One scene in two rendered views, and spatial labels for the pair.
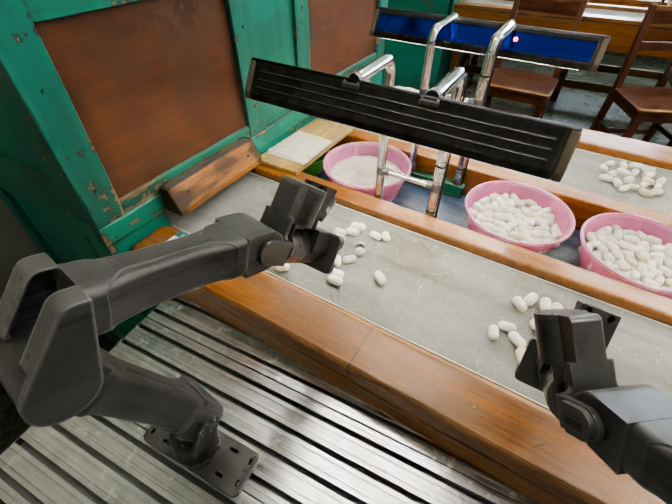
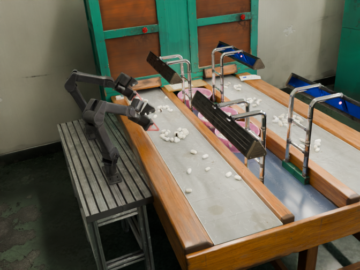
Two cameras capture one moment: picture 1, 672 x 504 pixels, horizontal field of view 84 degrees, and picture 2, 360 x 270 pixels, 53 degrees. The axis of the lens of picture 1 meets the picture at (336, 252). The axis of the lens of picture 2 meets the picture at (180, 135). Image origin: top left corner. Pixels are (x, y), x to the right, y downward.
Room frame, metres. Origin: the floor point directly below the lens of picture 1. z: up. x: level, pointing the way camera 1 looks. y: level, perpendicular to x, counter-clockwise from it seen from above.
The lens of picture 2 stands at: (-1.04, -1.75, 1.74)
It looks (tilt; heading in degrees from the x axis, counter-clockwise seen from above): 27 degrees down; 42
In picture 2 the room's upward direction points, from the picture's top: 5 degrees counter-clockwise
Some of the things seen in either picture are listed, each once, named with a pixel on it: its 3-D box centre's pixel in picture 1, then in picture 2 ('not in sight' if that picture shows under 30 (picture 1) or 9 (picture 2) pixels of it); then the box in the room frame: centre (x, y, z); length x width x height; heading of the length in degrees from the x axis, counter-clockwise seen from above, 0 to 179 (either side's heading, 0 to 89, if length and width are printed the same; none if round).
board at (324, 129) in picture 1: (307, 144); (185, 85); (1.11, 0.09, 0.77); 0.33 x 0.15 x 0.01; 149
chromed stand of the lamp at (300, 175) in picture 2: not in sight; (312, 133); (0.57, -1.17, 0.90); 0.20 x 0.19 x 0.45; 59
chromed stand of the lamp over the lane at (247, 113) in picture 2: not in sight; (239, 150); (0.23, -0.97, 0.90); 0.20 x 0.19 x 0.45; 59
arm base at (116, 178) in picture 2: not in sight; (110, 168); (-0.04, -0.31, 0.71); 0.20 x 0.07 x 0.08; 64
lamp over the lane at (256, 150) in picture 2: not in sight; (222, 118); (0.17, -0.92, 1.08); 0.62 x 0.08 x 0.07; 59
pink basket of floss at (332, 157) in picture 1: (366, 176); (195, 99); (1.00, -0.09, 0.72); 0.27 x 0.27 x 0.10
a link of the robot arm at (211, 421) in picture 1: (188, 417); not in sight; (0.24, 0.23, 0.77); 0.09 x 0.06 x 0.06; 51
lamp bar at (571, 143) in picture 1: (386, 106); (162, 65); (0.67, -0.09, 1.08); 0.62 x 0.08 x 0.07; 59
